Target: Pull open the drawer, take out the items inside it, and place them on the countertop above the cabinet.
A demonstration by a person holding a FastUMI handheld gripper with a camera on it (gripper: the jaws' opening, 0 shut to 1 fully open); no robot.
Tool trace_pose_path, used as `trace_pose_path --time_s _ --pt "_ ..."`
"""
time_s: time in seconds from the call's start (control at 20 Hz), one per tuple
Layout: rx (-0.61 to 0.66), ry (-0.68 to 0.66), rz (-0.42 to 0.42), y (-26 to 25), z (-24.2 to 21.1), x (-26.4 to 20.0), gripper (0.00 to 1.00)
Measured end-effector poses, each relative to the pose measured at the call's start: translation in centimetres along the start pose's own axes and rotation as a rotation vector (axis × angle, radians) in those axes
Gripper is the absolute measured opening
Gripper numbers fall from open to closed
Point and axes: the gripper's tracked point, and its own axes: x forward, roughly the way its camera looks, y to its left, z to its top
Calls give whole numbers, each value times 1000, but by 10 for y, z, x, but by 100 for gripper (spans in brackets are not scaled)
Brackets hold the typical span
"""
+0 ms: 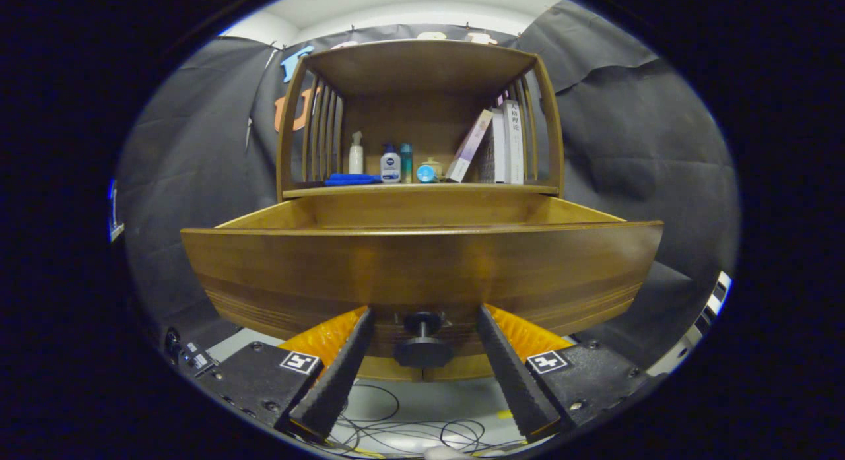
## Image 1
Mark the purple book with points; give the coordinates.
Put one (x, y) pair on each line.
(470, 146)

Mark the blue cloth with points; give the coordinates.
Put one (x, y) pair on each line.
(351, 179)

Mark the wooden drawer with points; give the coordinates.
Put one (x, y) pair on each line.
(422, 268)

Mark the white pump bottle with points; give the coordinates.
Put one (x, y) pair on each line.
(356, 158)

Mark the slim teal bottle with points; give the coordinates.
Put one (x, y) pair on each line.
(406, 162)

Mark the white bottle with blue cap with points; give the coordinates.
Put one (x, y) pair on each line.
(390, 167)

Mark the wooden cabinet door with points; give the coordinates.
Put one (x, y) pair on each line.
(462, 367)
(386, 369)

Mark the thin white book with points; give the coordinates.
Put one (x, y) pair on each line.
(498, 146)

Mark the blue cosmetic tube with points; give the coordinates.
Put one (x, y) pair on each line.
(426, 174)

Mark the white slotted object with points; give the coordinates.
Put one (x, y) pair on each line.
(706, 308)

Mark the wooden countertop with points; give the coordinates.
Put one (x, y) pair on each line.
(462, 188)

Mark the wooden cabinet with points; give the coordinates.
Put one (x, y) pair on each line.
(416, 67)

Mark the thick white book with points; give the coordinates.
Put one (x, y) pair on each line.
(513, 143)

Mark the grey patterned book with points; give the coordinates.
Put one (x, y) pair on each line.
(487, 160)

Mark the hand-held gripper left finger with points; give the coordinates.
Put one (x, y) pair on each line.
(340, 381)

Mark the black drawer knob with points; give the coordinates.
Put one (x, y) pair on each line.
(423, 344)

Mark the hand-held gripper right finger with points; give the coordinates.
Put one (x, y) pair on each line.
(511, 374)

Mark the beige lidded teacup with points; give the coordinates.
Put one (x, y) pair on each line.
(433, 161)

